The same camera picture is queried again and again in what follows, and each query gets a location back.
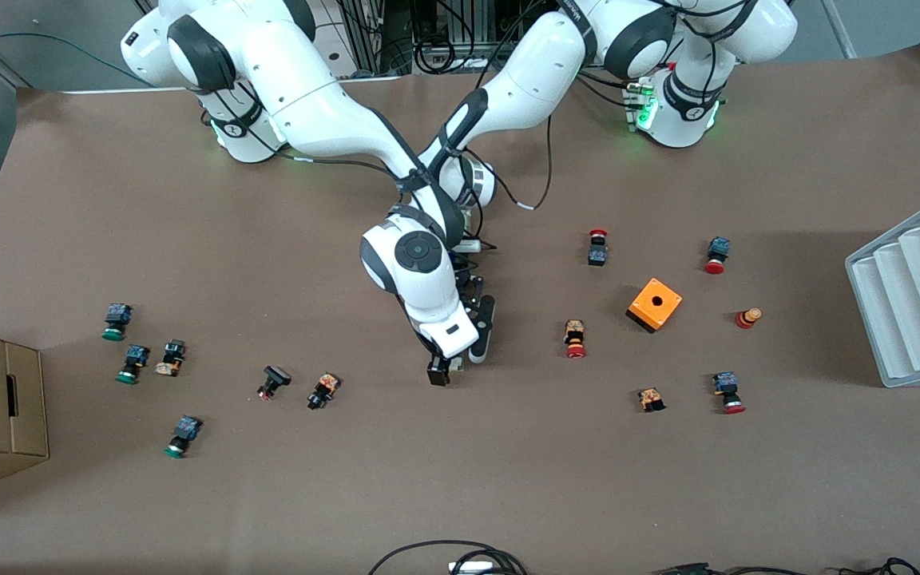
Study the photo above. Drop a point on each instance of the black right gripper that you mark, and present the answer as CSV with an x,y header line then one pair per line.
x,y
438,370

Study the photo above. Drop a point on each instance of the green load switch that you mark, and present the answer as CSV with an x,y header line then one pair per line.
x,y
458,366

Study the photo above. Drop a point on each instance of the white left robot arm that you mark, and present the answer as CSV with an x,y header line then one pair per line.
x,y
540,72

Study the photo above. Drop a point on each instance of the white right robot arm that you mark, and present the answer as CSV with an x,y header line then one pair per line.
x,y
308,96

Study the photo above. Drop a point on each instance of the red button yellow block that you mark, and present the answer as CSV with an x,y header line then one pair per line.
x,y
575,339

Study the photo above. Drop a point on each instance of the black button orange block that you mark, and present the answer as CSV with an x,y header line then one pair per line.
x,y
323,390

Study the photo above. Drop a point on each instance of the red button black block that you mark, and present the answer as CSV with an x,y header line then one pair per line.
x,y
597,247

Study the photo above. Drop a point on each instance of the black square push button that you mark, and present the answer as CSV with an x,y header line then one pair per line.
x,y
272,382

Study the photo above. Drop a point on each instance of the white plug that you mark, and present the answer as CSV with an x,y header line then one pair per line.
x,y
472,568

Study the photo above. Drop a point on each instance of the small orange contact block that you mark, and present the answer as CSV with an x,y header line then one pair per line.
x,y
651,398

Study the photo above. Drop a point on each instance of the red button blue block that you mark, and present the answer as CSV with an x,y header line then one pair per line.
x,y
716,255
727,392

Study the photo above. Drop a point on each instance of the green button blue block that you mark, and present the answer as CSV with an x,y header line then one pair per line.
x,y
182,436
132,363
116,322

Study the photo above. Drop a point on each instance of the black orange contact block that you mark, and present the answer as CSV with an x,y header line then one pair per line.
x,y
171,357

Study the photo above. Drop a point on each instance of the small red orange button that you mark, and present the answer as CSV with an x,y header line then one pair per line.
x,y
747,318

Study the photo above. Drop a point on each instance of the grey ribbed tray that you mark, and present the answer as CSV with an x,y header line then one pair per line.
x,y
915,295

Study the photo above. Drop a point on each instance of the orange button enclosure box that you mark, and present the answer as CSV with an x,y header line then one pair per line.
x,y
656,305

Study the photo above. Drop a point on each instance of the aluminium rack frame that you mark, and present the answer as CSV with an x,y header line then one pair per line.
x,y
364,36

